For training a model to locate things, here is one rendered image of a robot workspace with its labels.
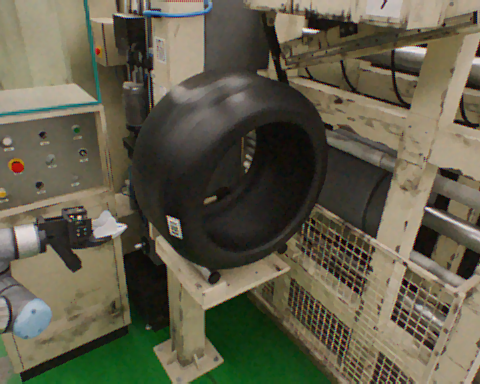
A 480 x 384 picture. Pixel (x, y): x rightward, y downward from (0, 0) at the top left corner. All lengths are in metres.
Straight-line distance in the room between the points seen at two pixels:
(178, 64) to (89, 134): 0.55
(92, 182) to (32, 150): 0.27
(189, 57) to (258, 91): 0.38
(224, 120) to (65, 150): 0.88
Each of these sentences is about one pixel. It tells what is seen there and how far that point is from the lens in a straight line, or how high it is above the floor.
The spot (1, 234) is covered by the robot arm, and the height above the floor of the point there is 1.21.
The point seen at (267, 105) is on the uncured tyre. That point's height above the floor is 1.44.
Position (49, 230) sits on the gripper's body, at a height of 1.19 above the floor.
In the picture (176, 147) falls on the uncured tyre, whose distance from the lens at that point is 0.96.
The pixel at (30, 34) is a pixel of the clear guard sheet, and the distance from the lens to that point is 1.55.
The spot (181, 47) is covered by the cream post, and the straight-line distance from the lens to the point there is 1.31.
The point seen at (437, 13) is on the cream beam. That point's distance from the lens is 1.06.
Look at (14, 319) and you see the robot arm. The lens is 0.93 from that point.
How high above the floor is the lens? 1.73
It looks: 29 degrees down
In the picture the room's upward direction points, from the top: 3 degrees clockwise
